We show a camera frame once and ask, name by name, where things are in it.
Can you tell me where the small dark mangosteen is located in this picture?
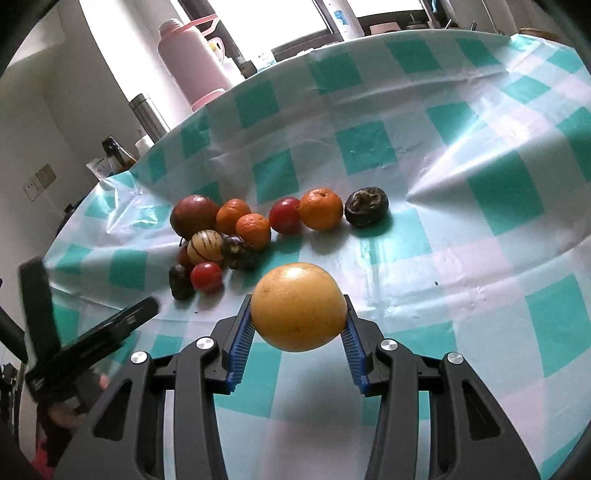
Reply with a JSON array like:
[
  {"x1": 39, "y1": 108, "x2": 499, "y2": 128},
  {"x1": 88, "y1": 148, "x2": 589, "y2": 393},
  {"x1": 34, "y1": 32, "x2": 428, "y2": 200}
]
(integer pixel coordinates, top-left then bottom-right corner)
[{"x1": 221, "y1": 236, "x2": 257, "y2": 271}]

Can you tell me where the dark wrinkled mangosteen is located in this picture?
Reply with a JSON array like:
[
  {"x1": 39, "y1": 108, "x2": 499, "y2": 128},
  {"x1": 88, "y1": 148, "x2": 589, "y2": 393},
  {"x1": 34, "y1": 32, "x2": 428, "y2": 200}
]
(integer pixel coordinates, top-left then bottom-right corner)
[{"x1": 345, "y1": 187, "x2": 389, "y2": 228}]

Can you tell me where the large yellow grapefruit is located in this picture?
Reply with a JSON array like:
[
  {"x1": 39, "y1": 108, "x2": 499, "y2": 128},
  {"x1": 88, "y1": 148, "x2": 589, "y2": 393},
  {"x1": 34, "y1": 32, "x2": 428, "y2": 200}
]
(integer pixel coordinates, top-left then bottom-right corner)
[{"x1": 250, "y1": 262, "x2": 348, "y2": 352}]

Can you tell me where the striped yellow pepino melon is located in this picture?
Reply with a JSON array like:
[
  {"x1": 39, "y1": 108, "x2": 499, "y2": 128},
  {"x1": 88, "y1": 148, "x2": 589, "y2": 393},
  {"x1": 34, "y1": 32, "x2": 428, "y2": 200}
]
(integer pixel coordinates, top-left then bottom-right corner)
[{"x1": 187, "y1": 229, "x2": 223, "y2": 265}]

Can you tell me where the dark glass bottle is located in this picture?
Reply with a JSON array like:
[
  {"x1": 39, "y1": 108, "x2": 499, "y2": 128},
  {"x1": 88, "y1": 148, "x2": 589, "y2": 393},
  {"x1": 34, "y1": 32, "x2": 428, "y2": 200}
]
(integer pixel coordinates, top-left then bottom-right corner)
[{"x1": 101, "y1": 136, "x2": 137, "y2": 173}]

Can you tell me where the pink thermos jug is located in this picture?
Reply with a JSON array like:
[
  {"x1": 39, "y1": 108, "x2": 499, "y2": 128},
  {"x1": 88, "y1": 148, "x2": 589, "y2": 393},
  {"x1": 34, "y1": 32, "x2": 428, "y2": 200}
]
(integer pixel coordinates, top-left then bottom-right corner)
[{"x1": 157, "y1": 14, "x2": 232, "y2": 111}]

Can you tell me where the steel thermos bottle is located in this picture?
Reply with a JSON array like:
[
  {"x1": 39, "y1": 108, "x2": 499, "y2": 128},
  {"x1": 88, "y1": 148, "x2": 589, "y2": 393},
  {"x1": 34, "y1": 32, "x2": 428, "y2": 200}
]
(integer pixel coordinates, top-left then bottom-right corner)
[{"x1": 128, "y1": 93, "x2": 170, "y2": 143}]

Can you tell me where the dark oblong fruit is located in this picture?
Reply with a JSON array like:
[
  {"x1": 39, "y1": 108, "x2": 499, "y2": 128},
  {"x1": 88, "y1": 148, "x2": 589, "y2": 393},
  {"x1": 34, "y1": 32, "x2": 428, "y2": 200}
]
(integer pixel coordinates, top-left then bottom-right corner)
[{"x1": 168, "y1": 264, "x2": 195, "y2": 301}]

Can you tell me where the red tomato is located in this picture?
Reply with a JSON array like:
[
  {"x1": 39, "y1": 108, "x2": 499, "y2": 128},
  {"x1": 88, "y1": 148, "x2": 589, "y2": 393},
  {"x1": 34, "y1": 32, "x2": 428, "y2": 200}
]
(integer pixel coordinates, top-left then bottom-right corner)
[
  {"x1": 190, "y1": 262, "x2": 223, "y2": 294},
  {"x1": 269, "y1": 197, "x2": 301, "y2": 235}
]

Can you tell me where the red tomato front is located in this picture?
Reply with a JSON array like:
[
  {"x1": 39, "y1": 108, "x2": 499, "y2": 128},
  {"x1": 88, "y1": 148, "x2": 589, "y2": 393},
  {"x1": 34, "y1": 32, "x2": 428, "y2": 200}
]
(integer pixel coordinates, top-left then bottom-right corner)
[{"x1": 190, "y1": 262, "x2": 223, "y2": 294}]

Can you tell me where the left hand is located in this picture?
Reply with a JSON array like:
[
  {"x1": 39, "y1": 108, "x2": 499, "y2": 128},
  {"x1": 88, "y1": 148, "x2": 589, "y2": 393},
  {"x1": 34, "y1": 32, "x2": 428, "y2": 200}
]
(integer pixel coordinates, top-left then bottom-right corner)
[{"x1": 43, "y1": 372, "x2": 109, "y2": 432}]

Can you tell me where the dark red apple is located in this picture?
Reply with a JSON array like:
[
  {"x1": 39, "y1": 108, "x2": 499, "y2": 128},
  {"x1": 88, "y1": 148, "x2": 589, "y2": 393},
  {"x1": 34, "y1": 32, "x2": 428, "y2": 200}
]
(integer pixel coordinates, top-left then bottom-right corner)
[{"x1": 169, "y1": 195, "x2": 219, "y2": 240}]

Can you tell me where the large orange mandarin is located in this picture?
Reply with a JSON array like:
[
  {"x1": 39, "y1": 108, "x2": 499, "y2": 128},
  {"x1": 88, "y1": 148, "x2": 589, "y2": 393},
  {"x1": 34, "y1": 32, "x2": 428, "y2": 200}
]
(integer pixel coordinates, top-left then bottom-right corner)
[{"x1": 297, "y1": 188, "x2": 344, "y2": 231}]

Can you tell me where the teal checkered tablecloth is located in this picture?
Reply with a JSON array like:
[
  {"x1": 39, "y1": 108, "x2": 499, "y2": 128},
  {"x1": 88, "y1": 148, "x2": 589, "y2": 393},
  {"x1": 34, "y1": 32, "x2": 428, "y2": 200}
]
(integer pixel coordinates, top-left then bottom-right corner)
[{"x1": 45, "y1": 31, "x2": 590, "y2": 478}]

